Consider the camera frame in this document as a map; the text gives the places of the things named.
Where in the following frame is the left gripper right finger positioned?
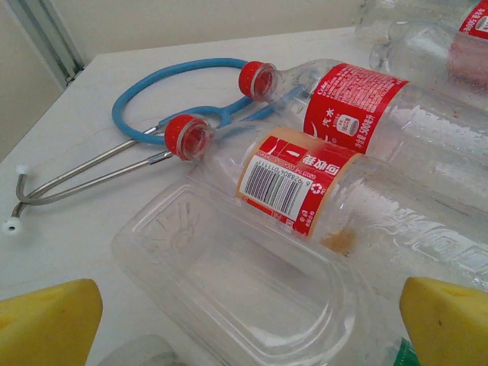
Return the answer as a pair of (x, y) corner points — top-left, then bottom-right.
(399, 276), (488, 366)

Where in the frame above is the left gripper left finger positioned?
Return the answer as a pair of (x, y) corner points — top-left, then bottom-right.
(0, 278), (103, 366)

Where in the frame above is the clear bottle red label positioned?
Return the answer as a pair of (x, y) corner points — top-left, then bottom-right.
(163, 113), (488, 294)
(354, 0), (488, 115)
(238, 57), (488, 199)

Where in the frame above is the clear bottle green label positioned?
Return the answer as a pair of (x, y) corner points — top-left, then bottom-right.
(384, 337), (420, 366)

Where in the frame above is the clear plastic container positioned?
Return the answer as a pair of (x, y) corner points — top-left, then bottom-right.
(110, 178), (386, 366)

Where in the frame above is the blue stethoscope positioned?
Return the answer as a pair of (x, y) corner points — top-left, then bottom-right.
(2, 57), (279, 233)

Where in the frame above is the aluminium frame post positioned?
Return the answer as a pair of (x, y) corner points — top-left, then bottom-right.
(7, 0), (87, 83)

